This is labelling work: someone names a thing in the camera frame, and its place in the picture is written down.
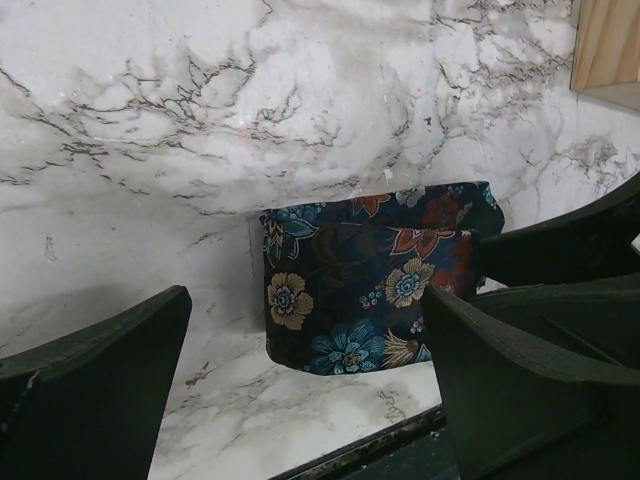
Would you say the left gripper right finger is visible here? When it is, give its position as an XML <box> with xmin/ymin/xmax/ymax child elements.
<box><xmin>422</xmin><ymin>287</ymin><xmax>639</xmax><ymax>479</ymax></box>

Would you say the wooden compartment tray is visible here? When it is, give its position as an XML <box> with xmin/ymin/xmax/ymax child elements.
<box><xmin>570</xmin><ymin>0</ymin><xmax>639</xmax><ymax>111</ymax></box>

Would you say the navy floral tie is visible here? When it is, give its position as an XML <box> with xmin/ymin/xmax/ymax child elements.
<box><xmin>260</xmin><ymin>181</ymin><xmax>505</xmax><ymax>376</ymax></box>

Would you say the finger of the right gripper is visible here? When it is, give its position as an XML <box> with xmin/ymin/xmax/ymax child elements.
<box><xmin>479</xmin><ymin>175</ymin><xmax>639</xmax><ymax>286</ymax></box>
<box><xmin>470</xmin><ymin>273</ymin><xmax>639</xmax><ymax>370</ymax></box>

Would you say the black metal base rail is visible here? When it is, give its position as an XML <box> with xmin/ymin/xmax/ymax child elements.
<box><xmin>274</xmin><ymin>405</ymin><xmax>460</xmax><ymax>480</ymax></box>

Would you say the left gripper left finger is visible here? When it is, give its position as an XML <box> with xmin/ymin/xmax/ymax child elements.
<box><xmin>1</xmin><ymin>286</ymin><xmax>192</xmax><ymax>479</ymax></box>

